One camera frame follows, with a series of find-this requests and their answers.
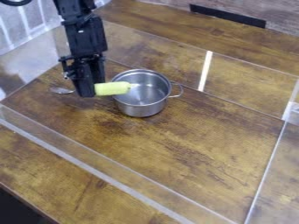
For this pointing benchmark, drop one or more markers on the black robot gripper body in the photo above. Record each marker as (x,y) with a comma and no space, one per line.
(85,36)

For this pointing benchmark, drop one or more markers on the small stainless steel pot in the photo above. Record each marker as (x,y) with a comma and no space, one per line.
(151,90)

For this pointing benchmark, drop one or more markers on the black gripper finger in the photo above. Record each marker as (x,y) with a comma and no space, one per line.
(97,69)
(77,72)

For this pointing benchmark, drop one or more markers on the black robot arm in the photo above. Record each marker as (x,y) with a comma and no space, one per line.
(74,8)

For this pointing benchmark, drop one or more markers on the green handled metal spoon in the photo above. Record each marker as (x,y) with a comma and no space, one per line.
(101,89)

